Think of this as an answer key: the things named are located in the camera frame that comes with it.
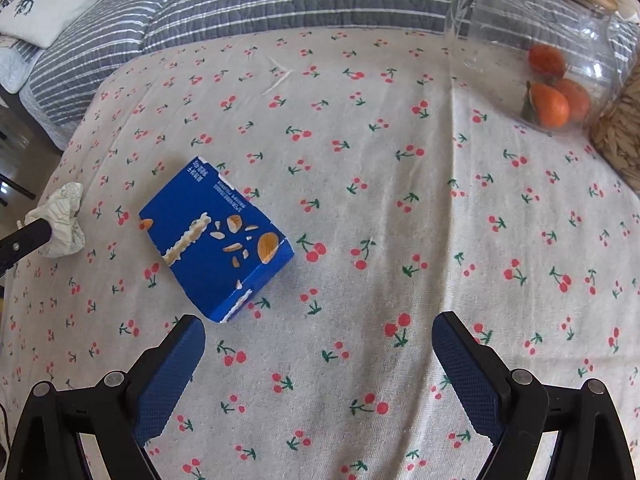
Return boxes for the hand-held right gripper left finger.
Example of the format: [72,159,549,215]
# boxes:
[5,314,207,480]

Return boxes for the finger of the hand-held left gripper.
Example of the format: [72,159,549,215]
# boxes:
[0,220,53,267]

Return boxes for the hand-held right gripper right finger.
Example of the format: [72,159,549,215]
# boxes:
[431,311,638,480]

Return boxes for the white paper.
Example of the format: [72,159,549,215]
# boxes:
[17,181,87,259]

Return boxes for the blue carton box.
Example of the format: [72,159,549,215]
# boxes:
[138,156,296,322]

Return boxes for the white quilted cushion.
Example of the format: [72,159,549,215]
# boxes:
[0,35,46,93]

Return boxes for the cherry print tablecloth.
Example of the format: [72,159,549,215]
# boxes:
[0,25,640,480]

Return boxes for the white deer print pillow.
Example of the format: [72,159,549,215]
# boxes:
[0,0,136,50]

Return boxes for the clear jar of sunflower seeds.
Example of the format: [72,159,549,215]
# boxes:
[589,75,640,193]

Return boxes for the tangerine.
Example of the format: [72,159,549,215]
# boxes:
[525,82,571,128]
[529,44,568,78]
[555,78,592,122]

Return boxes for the clear glass jar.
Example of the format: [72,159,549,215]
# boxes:
[444,0,623,136]

